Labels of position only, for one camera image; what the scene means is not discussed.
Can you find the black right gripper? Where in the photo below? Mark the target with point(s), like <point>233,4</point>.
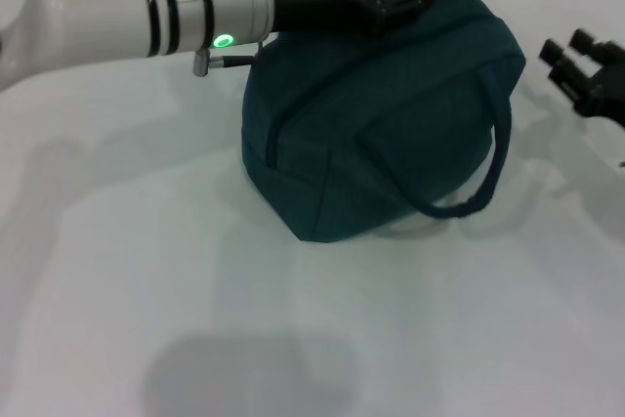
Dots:
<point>605,90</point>

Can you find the dark teal zipper bag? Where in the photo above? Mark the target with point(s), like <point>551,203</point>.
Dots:
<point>371,134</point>

